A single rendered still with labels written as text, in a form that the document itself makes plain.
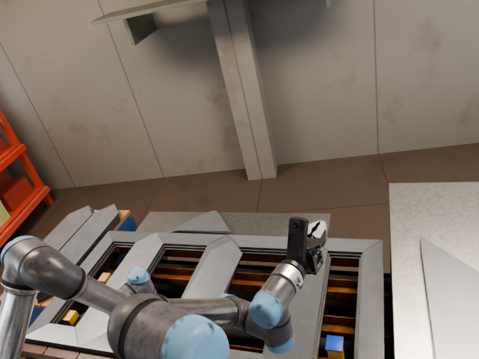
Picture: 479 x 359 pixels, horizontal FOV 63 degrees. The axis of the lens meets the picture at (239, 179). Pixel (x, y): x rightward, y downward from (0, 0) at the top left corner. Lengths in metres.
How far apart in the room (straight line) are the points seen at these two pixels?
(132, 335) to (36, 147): 4.61
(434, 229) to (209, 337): 1.23
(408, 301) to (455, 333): 0.17
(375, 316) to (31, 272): 1.19
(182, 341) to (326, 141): 3.65
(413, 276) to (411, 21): 2.71
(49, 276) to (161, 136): 3.35
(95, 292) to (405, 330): 0.94
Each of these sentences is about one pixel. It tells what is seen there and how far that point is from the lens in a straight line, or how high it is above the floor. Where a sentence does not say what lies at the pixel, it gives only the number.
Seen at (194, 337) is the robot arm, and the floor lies 1.68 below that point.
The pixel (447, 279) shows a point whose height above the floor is 1.07.
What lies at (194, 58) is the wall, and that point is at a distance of 3.95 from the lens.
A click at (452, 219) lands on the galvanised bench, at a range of 1.78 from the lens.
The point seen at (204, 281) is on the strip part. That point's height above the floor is 0.85.
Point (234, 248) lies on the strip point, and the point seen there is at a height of 0.85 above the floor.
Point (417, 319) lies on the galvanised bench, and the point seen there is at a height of 1.05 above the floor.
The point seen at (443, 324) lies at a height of 1.07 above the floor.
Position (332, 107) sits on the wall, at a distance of 4.00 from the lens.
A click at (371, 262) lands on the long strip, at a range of 1.85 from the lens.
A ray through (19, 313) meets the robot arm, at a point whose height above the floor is 1.42.
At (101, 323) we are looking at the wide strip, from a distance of 1.96.
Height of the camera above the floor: 2.17
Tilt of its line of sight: 31 degrees down
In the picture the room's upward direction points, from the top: 14 degrees counter-clockwise
